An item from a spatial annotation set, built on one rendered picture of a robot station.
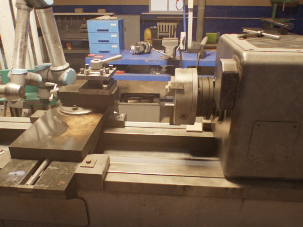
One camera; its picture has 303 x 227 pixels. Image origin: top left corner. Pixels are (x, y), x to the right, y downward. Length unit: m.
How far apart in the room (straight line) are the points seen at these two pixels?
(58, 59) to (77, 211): 1.22
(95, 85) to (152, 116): 1.94
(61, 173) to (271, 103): 0.81
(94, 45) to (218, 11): 5.60
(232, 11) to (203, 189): 7.50
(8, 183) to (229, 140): 0.83
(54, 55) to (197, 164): 1.39
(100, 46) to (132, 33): 4.74
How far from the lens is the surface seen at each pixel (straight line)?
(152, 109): 3.20
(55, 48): 2.06
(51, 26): 2.02
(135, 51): 3.09
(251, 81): 0.90
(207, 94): 1.07
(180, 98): 1.02
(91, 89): 1.34
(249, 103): 0.93
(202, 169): 1.11
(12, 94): 1.32
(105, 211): 1.22
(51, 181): 1.04
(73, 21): 5.55
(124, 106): 3.21
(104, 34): 3.11
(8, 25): 2.51
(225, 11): 8.26
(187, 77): 1.05
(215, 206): 1.16
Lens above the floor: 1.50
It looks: 25 degrees down
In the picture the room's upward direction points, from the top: straight up
